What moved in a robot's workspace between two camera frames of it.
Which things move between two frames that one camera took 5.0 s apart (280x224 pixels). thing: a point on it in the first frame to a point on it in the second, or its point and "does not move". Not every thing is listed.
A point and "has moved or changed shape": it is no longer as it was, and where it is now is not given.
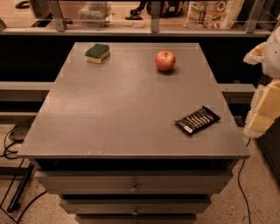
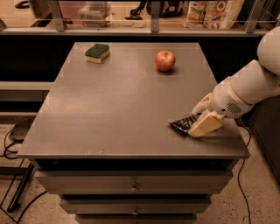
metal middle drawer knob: [135, 213] does not move
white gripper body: [272, 59] to [227, 99]
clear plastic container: [95, 14] does not move
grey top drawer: [136, 182] does not move
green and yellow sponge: [96, 53] does not move
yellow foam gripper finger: [264, 108] to [209, 123]
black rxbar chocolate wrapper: [198, 120] has moved or changed shape
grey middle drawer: [136, 206] does not move
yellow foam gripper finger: [255, 56] to [203, 105]
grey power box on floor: [21, 129] does not move
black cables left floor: [5, 152] does not move
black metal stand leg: [15, 203] does not move
